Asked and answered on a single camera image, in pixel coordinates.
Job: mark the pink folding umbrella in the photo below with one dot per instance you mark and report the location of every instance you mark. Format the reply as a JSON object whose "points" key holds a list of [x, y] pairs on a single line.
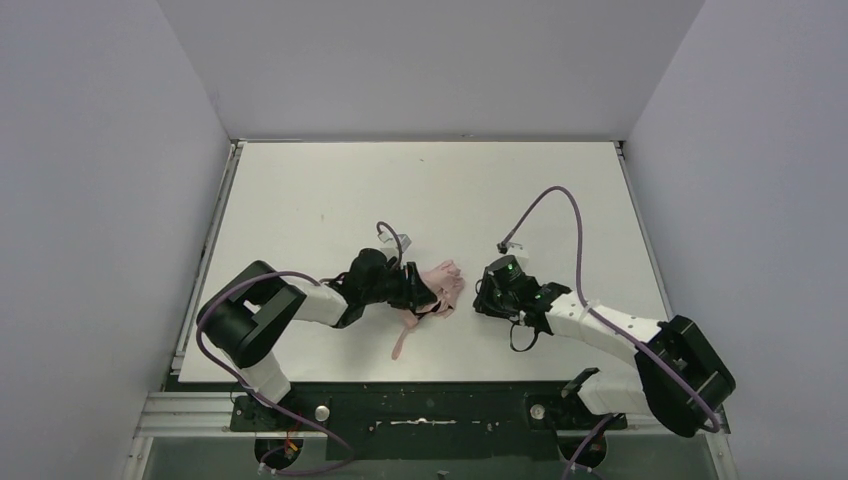
{"points": [[444, 281]]}

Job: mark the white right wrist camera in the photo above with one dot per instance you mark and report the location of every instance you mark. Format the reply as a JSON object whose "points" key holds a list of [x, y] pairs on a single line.
{"points": [[515, 249]]}

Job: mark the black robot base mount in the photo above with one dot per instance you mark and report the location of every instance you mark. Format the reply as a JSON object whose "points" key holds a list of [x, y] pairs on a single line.
{"points": [[535, 420]]}

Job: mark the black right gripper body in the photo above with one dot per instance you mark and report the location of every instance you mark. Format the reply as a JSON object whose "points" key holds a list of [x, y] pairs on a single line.
{"points": [[486, 296]]}

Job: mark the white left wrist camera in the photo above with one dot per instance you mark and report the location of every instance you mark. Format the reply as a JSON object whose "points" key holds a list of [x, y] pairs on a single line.
{"points": [[389, 244]]}

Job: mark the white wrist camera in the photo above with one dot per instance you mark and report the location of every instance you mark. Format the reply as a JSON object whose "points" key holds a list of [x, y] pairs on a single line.
{"points": [[389, 244], [515, 249]]}

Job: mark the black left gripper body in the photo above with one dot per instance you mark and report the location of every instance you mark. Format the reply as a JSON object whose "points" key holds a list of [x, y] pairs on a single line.
{"points": [[411, 291]]}

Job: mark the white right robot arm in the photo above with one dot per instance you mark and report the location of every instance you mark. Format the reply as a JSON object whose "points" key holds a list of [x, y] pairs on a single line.
{"points": [[674, 375]]}

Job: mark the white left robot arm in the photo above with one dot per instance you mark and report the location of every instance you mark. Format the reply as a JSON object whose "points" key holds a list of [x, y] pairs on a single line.
{"points": [[249, 315]]}

